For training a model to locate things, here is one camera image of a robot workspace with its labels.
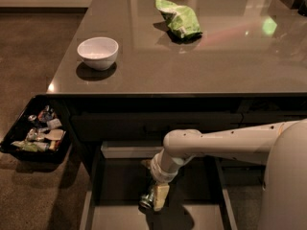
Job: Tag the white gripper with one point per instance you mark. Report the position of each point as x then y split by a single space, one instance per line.
160 173

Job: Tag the green soda can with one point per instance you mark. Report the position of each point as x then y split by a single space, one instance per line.
147 200

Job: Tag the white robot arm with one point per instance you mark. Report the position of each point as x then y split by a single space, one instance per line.
284 199

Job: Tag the open middle drawer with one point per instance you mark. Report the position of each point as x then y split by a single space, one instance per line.
198 198

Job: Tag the closed top drawer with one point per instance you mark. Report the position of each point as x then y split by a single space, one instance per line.
147 126

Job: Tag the right dark cabinet drawers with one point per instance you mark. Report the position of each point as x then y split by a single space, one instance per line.
264 120

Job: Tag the black bin with trash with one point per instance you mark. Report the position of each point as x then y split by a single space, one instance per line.
37 134

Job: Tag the white ceramic bowl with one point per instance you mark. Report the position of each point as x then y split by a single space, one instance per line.
98 53

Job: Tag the green chip bag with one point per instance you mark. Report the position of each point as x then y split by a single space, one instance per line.
181 20

